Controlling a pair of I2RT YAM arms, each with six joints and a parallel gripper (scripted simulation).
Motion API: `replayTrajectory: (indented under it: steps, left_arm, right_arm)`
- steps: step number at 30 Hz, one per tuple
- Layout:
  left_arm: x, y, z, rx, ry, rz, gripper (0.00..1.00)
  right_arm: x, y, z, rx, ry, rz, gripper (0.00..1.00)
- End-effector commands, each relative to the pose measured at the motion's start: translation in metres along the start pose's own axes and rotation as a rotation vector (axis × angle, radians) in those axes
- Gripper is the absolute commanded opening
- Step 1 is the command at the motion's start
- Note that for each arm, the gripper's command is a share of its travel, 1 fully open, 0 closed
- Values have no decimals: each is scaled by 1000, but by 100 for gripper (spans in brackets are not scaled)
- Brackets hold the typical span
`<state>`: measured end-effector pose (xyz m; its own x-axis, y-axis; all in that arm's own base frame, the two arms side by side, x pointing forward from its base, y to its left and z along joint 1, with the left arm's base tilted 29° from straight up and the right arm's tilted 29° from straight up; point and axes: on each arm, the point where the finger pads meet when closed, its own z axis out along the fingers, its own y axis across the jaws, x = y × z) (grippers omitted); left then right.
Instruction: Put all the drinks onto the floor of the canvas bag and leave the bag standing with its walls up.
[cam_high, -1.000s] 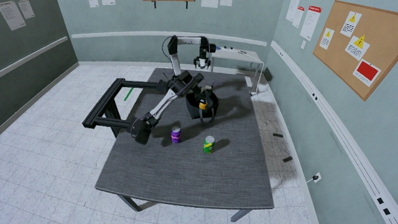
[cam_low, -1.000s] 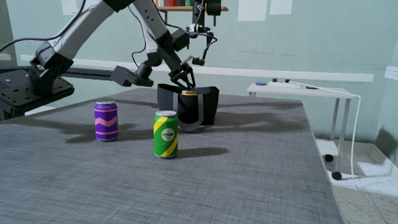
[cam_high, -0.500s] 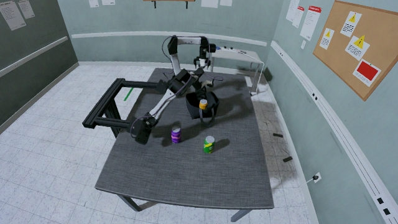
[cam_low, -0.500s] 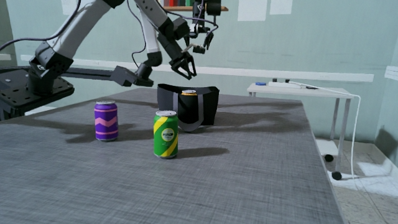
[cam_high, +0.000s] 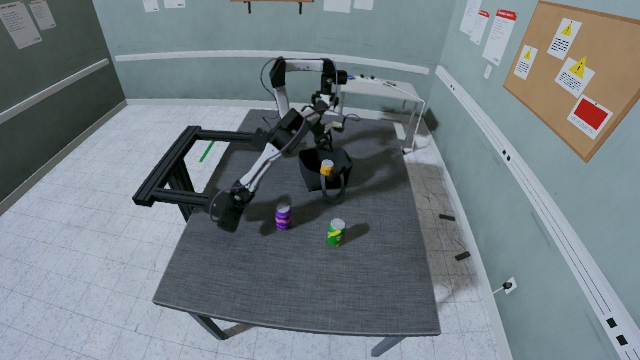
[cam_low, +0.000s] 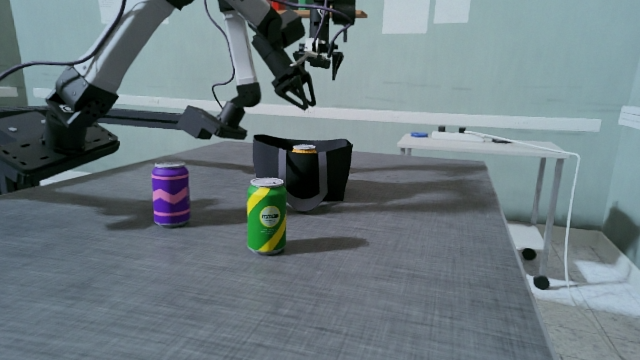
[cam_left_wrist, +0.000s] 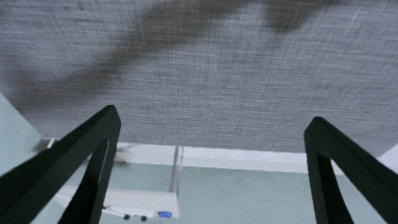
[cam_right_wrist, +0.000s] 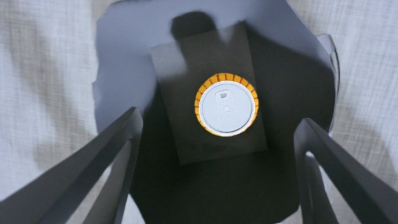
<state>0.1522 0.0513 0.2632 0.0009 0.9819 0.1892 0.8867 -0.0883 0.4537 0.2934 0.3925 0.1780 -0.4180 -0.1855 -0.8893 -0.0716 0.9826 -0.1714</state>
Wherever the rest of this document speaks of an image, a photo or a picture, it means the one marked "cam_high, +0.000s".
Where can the black tote bag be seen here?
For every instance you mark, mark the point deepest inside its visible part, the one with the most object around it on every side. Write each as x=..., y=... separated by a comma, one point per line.
x=312, y=159

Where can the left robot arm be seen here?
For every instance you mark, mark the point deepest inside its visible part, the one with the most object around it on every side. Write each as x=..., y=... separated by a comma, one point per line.
x=287, y=65

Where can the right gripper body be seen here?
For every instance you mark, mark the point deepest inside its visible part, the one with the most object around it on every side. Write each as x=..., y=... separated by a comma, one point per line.
x=320, y=132

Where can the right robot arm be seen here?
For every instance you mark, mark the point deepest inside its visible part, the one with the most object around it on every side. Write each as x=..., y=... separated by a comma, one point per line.
x=238, y=197

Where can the purple drink can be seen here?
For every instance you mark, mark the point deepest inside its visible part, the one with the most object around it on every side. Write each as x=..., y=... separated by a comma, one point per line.
x=283, y=216

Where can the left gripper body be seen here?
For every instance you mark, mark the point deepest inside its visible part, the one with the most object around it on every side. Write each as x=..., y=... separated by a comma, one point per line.
x=325, y=94

